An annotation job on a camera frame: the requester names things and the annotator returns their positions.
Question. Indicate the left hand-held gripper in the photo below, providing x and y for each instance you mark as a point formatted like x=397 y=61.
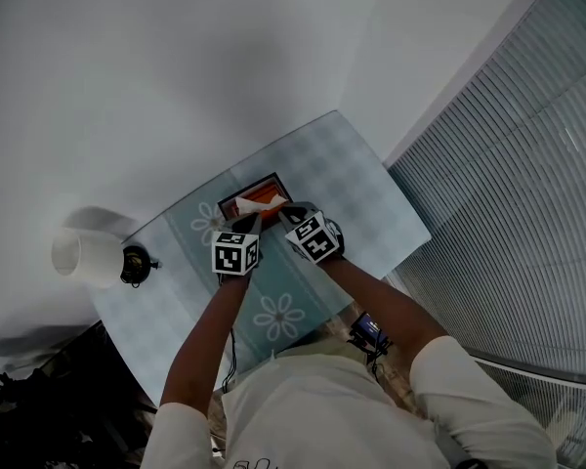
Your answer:
x=234 y=254

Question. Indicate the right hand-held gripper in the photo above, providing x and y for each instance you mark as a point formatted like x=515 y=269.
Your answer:
x=315 y=240

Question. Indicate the white cloth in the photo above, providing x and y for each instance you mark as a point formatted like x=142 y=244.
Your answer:
x=251 y=205

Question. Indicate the dark brown tissue box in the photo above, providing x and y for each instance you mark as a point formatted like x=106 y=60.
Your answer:
x=254 y=183

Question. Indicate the person's left forearm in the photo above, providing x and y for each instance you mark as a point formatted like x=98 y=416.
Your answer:
x=200 y=350

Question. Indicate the person's right forearm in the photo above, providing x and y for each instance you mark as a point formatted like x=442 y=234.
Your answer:
x=386 y=311

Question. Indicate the pale green checked tablecloth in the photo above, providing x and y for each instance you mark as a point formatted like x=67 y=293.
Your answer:
x=322 y=164

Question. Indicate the small black screen device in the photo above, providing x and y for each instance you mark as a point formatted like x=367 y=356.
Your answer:
x=368 y=330

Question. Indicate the white shade table lamp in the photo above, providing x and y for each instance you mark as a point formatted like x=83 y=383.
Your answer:
x=88 y=259

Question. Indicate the person's white shirt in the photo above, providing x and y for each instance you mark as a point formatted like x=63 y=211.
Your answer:
x=322 y=418

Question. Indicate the large grey window blind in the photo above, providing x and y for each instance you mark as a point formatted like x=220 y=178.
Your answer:
x=508 y=213

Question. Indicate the black office chair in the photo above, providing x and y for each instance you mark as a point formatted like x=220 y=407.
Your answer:
x=54 y=408

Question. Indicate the small grey window blind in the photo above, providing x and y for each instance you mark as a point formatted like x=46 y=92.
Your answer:
x=556 y=418

